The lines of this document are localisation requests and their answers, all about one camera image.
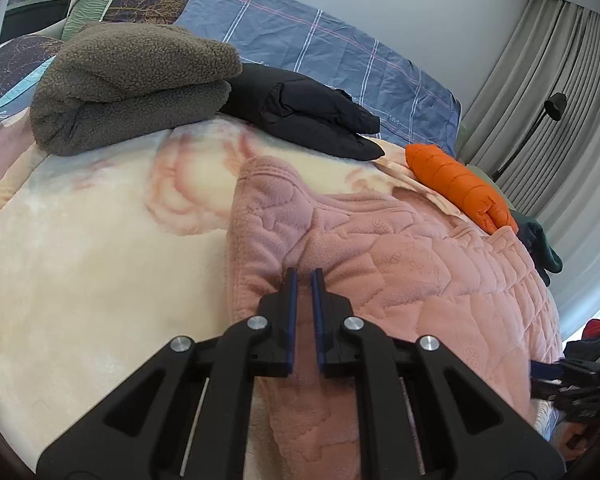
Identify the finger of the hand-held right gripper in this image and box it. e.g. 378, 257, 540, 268
531, 381, 588, 413
530, 359, 588, 382

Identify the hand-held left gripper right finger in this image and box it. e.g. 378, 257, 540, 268
312, 267, 565, 480

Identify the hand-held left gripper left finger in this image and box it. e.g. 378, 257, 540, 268
36, 267, 299, 480

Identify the pink quilted jacket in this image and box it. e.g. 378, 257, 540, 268
225, 155, 563, 480

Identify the person's right hand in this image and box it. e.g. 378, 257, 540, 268
554, 422, 588, 467

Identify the red garment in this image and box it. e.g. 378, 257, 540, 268
577, 317, 600, 343

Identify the teal garment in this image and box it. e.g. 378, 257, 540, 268
510, 210, 564, 286

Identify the grey pleated curtain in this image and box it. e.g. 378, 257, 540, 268
455, 0, 600, 341

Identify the cartoon bear blanket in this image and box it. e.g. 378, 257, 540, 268
0, 115, 561, 480

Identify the orange puffer jacket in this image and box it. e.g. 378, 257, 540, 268
405, 144, 518, 235

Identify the black puffer jacket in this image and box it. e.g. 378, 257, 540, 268
219, 62, 386, 162

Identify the black floor lamp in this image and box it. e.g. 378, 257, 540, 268
490, 92, 568, 181

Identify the blue plaid quilt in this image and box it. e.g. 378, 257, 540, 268
172, 0, 462, 158

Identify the brown fleece jacket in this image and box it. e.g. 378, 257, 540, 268
30, 22, 243, 157

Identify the green ribbed pillow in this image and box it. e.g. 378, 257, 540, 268
62, 0, 126, 41

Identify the dark printed bedspread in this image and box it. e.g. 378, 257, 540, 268
0, 35, 66, 131

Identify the dark kitchen cabinet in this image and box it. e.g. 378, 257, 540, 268
2, 0, 76, 43

